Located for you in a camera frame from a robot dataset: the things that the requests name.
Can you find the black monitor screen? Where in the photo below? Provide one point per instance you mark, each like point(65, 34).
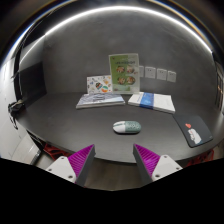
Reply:
point(32, 84)

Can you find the white wall socket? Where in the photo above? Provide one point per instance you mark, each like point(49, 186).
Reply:
point(171, 77)
point(162, 74)
point(141, 71)
point(150, 72)

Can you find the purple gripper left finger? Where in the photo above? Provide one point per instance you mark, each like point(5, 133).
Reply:
point(74, 168)

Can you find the white and blue book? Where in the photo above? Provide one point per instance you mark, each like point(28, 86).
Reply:
point(153, 101)

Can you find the green food poster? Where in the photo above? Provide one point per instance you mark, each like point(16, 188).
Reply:
point(125, 73)

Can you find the white colourful sticker card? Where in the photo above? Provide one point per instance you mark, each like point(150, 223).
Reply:
point(99, 84)

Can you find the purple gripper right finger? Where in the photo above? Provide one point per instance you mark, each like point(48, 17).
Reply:
point(152, 166)

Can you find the black mouse pad with cartoon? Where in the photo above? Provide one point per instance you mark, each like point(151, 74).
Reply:
point(194, 129)

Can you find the white and green computer mouse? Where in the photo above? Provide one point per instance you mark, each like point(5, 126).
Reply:
point(127, 127)

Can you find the red crate under table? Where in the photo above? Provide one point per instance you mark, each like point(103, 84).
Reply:
point(55, 152)

